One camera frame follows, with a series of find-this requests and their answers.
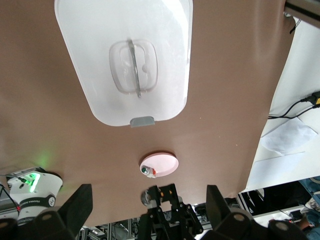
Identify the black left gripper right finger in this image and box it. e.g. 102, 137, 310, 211
201, 184, 268, 240

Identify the yellow cable connector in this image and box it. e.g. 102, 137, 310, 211
309, 90, 320, 105

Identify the black cable on white desk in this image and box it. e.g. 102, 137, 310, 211
268, 91, 320, 120

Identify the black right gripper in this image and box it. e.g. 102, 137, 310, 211
138, 183, 204, 240

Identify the white lidded storage box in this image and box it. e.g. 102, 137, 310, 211
53, 0, 194, 129

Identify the aluminium frame profile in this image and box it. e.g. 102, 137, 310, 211
283, 0, 320, 27

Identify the white paper sheet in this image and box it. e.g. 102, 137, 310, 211
259, 116, 317, 157

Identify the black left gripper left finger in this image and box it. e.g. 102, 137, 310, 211
32, 183, 94, 240

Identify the pink round plate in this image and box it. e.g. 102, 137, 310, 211
138, 149, 180, 179

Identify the small silver red object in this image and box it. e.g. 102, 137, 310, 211
139, 165, 159, 179

